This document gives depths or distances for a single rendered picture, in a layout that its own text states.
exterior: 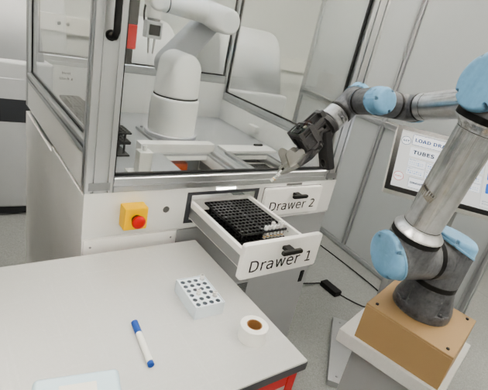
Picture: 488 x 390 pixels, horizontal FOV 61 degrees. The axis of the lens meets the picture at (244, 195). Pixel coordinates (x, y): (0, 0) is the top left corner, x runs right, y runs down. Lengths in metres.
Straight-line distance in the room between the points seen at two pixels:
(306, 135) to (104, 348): 0.74
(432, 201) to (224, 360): 0.58
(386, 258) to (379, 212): 2.10
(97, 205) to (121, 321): 0.35
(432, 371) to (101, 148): 1.00
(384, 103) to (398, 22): 2.04
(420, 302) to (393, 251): 0.21
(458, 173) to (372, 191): 2.23
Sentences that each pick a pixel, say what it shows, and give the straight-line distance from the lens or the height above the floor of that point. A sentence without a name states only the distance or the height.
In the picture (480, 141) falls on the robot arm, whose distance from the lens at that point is 0.93.
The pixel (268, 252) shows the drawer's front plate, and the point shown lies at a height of 0.90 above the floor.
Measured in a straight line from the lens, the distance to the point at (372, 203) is 3.15.
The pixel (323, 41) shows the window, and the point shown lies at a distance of 1.51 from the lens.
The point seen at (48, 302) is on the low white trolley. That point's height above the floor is 0.76.
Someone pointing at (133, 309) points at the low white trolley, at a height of 0.76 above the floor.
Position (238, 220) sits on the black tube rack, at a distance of 1.29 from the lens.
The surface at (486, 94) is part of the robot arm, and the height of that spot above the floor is 1.43.
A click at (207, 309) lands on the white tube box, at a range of 1.08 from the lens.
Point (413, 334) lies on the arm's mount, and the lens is 1.13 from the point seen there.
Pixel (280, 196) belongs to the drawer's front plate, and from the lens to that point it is 1.56.
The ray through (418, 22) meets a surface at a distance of 3.06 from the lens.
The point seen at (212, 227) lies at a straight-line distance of 1.26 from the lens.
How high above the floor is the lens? 1.46
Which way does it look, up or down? 22 degrees down
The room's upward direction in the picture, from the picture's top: 12 degrees clockwise
